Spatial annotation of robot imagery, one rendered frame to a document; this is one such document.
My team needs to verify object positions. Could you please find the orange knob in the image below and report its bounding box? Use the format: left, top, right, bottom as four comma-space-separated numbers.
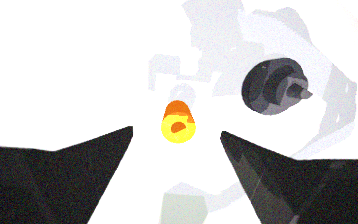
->
161, 100, 196, 144

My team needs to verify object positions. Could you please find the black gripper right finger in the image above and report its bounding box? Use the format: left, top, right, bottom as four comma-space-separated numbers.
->
220, 131, 358, 224

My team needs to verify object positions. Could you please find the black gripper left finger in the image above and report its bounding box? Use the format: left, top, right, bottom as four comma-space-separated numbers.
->
0, 126, 134, 224

